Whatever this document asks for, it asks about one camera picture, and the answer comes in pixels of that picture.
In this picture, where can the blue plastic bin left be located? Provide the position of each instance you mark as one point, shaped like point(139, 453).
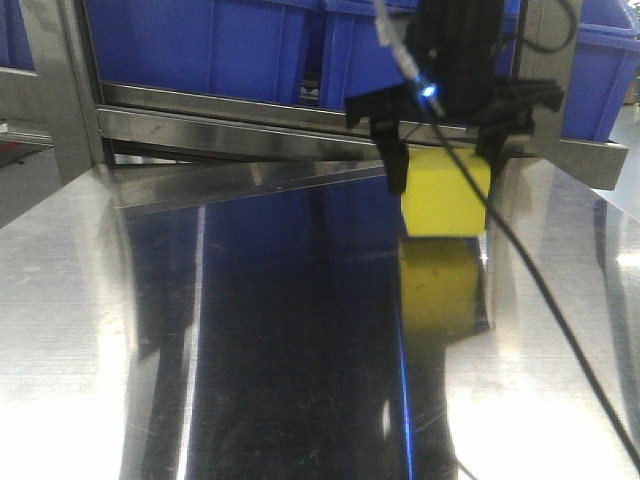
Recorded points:
point(244, 49)

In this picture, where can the blue bin far left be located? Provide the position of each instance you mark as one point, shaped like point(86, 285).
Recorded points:
point(15, 49)

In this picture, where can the blue plastic bin right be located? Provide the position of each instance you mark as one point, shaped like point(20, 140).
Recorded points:
point(604, 67)

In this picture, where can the yellow foam block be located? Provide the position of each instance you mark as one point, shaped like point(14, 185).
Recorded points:
point(438, 201)

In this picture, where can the stainless steel shelf frame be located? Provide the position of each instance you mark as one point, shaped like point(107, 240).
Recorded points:
point(165, 146)

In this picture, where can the blue plastic bin middle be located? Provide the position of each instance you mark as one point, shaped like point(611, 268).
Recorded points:
point(370, 55)

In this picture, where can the blue plastic bin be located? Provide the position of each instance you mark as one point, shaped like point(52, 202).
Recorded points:
point(370, 55)
point(244, 49)
point(604, 67)

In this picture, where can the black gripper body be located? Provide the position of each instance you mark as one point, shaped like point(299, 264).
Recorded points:
point(406, 102)

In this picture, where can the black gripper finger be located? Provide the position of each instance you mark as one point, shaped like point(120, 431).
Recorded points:
point(393, 151)
point(503, 139)

